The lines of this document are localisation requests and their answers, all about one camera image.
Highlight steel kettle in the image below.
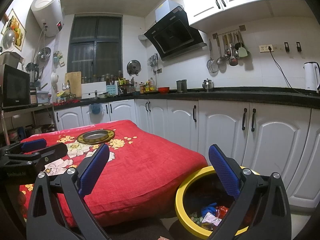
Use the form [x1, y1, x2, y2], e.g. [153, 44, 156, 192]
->
[202, 79, 214, 92]

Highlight red floral table cloth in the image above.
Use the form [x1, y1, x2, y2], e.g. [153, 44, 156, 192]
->
[31, 120, 207, 226]

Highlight fruit picture frame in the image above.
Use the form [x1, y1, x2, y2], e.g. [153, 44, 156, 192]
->
[1, 9, 26, 51]

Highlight round metal gold-rimmed tray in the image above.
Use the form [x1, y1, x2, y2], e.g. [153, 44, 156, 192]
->
[77, 129, 115, 145]

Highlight hanging pot lid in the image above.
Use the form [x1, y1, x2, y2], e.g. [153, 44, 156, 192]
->
[127, 60, 141, 76]

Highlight white lower cabinets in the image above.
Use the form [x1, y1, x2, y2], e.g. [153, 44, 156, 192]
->
[54, 99, 319, 209]

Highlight white electric kettle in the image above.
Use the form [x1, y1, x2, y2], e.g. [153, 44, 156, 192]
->
[303, 61, 320, 93]

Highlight blue glove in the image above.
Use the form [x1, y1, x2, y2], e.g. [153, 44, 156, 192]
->
[201, 203, 217, 217]

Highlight grey canister pair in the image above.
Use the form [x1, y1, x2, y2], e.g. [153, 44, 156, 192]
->
[176, 79, 188, 93]

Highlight red bowl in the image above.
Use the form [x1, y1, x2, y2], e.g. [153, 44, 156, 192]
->
[158, 87, 170, 94]

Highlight yellow rimmed trash bin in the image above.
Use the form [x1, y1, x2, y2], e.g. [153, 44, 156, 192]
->
[175, 165, 261, 240]

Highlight red cylindrical can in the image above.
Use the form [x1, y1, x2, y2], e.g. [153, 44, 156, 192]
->
[215, 206, 229, 219]

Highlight black range hood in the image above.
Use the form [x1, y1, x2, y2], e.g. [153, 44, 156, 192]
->
[144, 0, 207, 61]

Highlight white water heater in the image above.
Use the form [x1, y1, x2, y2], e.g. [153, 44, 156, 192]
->
[30, 0, 64, 37]

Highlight black microwave oven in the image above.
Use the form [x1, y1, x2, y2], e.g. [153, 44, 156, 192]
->
[1, 64, 30, 109]

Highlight dark kitchen window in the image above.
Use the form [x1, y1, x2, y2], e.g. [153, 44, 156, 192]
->
[67, 15, 122, 78]

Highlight wall power socket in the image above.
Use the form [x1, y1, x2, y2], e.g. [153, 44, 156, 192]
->
[259, 44, 274, 53]

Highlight wooden cutting board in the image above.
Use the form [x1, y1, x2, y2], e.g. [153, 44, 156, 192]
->
[65, 72, 82, 98]

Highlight black blender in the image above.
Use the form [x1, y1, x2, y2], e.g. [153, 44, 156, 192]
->
[25, 62, 39, 86]

